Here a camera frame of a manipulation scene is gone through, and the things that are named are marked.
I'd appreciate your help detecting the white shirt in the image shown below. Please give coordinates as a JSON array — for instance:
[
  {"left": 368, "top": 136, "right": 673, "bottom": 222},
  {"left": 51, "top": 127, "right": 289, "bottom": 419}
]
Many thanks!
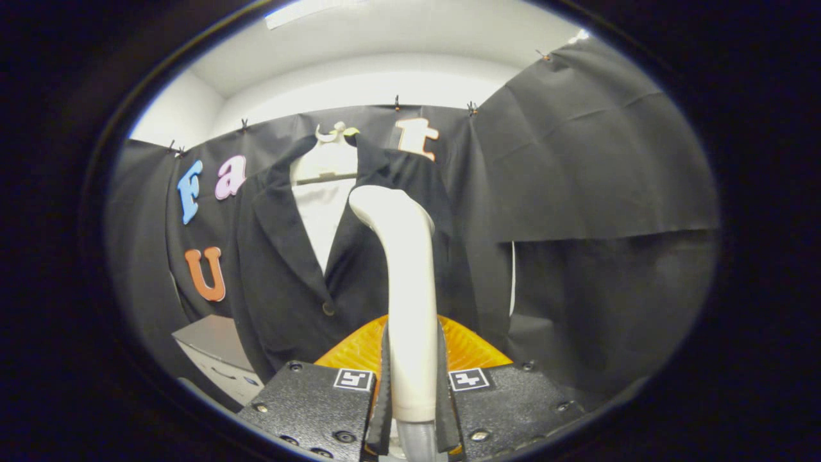
[{"left": 293, "top": 178, "right": 357, "bottom": 273}]

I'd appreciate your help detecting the black suit jacket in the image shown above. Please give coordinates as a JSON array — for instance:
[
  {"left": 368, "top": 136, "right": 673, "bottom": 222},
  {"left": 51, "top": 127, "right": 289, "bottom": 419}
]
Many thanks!
[{"left": 230, "top": 133, "right": 507, "bottom": 384}]

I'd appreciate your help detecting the grey filing cabinet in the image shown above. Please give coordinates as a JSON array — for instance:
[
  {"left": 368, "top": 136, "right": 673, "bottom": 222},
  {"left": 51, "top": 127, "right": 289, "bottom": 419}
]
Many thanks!
[{"left": 171, "top": 314, "right": 265, "bottom": 406}]

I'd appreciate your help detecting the white garment steamer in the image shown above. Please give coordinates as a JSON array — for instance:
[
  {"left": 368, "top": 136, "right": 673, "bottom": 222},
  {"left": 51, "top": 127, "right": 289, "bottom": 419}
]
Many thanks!
[{"left": 348, "top": 185, "right": 440, "bottom": 423}]

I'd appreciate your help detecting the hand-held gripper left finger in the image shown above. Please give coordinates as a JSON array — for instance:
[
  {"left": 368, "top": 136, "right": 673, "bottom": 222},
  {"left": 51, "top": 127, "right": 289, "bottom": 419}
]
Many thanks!
[{"left": 237, "top": 314, "right": 393, "bottom": 462}]

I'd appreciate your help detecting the black backdrop cloth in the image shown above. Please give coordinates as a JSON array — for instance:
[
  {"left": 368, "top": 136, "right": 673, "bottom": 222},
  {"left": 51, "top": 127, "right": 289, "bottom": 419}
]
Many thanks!
[{"left": 106, "top": 35, "right": 720, "bottom": 411}]

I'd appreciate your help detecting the ceiling light panel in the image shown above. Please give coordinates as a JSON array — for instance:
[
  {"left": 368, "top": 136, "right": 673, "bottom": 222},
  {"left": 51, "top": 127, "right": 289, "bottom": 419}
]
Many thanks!
[{"left": 264, "top": 0, "right": 366, "bottom": 30}]

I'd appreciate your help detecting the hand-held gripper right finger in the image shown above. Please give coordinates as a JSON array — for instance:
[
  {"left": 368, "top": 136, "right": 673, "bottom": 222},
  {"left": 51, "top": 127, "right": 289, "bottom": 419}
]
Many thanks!
[{"left": 436, "top": 314, "right": 588, "bottom": 462}]

